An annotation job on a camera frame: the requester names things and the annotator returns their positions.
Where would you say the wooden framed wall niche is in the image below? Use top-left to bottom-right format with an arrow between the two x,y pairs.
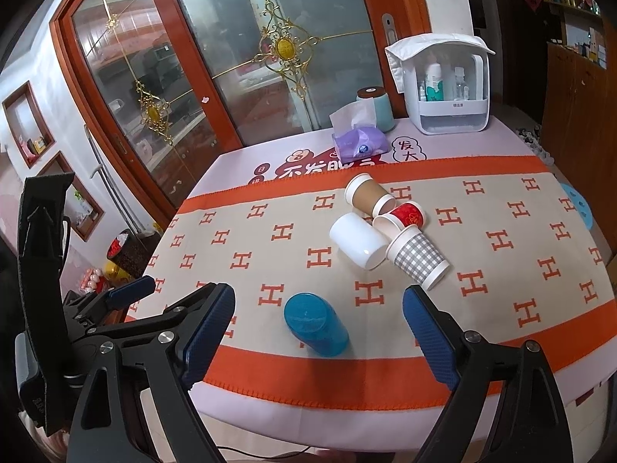
2,81 -> 57,166
39,151 -> 105,242

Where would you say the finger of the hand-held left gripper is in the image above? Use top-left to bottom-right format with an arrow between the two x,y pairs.
62,275 -> 156,343

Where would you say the white plastic cup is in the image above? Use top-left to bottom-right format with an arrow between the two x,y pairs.
329,212 -> 389,271

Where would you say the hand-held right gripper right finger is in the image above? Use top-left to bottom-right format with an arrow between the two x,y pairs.
403,284 -> 579,463

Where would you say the clear bottle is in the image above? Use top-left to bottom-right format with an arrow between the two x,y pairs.
453,68 -> 471,102

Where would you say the brown paper cup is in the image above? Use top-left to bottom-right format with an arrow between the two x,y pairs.
344,172 -> 397,217

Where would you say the purple wet wipes pack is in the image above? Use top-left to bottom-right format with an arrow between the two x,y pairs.
334,126 -> 390,161

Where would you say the pink printed tablecloth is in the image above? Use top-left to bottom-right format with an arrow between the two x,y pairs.
185,116 -> 617,463

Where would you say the white tissue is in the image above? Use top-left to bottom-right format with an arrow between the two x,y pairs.
329,101 -> 379,133

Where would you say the wooden framed glass door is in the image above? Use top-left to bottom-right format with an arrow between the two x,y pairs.
164,0 -> 431,149
52,0 -> 244,214

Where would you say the brown wooden cabinet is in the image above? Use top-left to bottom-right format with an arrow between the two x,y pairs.
533,0 -> 617,167

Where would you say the white bottle with green label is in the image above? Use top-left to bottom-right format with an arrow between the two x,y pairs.
424,64 -> 447,102

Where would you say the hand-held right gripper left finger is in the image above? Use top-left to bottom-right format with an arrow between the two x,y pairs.
67,284 -> 237,463

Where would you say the dark basket with red flowers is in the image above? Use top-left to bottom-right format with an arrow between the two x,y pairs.
106,229 -> 161,279

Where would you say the blue plastic stool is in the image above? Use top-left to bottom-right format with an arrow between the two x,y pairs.
560,184 -> 599,230

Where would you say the grey checked paper cup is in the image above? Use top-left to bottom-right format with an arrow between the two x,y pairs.
386,225 -> 450,291

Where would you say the teal canister with brown lid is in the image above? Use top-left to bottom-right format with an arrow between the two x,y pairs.
356,87 -> 395,133

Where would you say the blue plastic cup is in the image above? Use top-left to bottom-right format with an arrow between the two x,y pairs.
283,292 -> 350,358

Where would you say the orange patterned blanket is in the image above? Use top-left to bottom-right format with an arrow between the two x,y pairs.
123,154 -> 617,392

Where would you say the white storage box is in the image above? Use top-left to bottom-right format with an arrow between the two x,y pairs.
402,51 -> 491,136

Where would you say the red paper cup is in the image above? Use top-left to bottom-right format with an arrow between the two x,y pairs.
373,201 -> 428,233

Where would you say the black cable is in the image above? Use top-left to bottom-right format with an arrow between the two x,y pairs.
212,446 -> 316,460

